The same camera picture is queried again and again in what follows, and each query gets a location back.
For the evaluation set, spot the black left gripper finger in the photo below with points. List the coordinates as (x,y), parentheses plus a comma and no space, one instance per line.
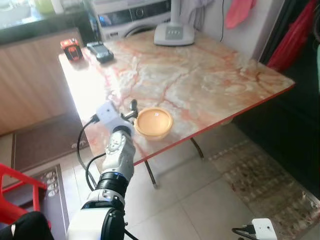
(134,106)

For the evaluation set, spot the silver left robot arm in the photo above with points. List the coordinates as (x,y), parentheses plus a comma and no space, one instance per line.
(119,160)

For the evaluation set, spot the yellow lidded plastic bowl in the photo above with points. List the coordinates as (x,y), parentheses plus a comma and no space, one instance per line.
(153,122)

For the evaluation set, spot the marble-top table with red edge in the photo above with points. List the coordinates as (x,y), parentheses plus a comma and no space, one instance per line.
(200,80)

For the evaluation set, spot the white fan base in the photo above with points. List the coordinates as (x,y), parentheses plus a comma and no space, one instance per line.
(174,32)

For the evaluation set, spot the brown doormat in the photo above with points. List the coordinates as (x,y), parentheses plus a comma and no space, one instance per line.
(45,140)

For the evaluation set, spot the white washing machine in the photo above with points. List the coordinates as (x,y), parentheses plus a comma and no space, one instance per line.
(130,17)

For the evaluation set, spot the dark mat with paw prints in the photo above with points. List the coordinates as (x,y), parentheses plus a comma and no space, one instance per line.
(52,192)

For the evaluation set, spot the grey hanging cloth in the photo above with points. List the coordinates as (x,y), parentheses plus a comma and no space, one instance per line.
(200,11)

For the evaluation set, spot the dark countertop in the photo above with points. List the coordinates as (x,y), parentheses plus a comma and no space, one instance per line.
(40,27)

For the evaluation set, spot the red plastic chair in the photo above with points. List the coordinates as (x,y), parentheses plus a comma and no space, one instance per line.
(17,182)

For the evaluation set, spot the green container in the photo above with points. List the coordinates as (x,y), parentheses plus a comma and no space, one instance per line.
(45,6)

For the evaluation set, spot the pink hanging cloth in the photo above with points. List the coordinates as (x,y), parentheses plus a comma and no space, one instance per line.
(239,12)

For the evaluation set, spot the black rounded object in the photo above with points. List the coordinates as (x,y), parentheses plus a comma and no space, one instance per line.
(25,227)

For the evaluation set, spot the patterned brown rug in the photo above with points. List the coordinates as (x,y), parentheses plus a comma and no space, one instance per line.
(270,185)

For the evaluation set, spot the red hanging bag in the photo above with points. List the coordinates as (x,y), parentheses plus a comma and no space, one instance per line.
(292,37)

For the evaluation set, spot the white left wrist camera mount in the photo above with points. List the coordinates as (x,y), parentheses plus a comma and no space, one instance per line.
(110,116)

